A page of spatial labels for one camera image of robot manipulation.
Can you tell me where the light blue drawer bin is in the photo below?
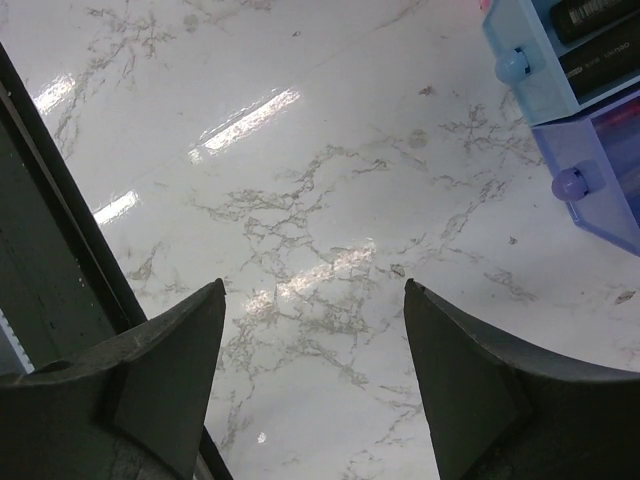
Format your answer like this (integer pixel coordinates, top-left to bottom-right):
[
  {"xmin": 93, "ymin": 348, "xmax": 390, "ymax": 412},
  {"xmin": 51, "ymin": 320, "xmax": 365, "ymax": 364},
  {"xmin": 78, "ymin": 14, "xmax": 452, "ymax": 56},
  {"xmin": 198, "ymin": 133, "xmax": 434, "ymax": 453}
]
[{"xmin": 482, "ymin": 1, "xmax": 639, "ymax": 126}]

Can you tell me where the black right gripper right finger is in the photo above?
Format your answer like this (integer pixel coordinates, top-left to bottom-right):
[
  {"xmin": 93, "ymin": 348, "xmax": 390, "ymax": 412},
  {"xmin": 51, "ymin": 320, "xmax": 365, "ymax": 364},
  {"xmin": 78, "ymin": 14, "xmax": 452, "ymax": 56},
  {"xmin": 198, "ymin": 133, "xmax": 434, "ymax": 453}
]
[{"xmin": 403, "ymin": 280, "xmax": 639, "ymax": 479}]

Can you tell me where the pink highlighter black body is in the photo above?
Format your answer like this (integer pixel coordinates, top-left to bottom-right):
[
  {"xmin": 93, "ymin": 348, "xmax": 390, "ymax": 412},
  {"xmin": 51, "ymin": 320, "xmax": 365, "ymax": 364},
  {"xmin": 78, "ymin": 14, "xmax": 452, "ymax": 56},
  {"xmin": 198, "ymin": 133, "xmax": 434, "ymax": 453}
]
[{"xmin": 559, "ymin": 31, "xmax": 639, "ymax": 97}]

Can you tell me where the purple drawer bin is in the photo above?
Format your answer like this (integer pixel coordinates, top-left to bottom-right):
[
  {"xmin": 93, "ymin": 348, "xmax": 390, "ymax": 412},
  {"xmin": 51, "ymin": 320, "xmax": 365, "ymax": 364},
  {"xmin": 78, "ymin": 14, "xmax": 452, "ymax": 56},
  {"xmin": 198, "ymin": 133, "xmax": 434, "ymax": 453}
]
[{"xmin": 532, "ymin": 87, "xmax": 639, "ymax": 255}]

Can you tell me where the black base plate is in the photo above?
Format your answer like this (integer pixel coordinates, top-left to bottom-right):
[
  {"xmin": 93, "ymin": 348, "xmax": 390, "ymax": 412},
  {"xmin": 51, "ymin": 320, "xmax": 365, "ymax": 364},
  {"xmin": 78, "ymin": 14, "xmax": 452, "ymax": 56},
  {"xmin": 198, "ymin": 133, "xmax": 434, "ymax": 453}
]
[{"xmin": 1, "ymin": 55, "xmax": 230, "ymax": 479}]

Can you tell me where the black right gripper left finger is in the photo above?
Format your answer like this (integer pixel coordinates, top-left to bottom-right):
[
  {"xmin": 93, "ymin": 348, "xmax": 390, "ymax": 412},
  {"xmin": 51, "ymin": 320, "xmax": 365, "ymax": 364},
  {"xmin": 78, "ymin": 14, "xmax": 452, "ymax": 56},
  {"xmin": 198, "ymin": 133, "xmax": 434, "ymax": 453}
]
[{"xmin": 1, "ymin": 279, "xmax": 226, "ymax": 479}]

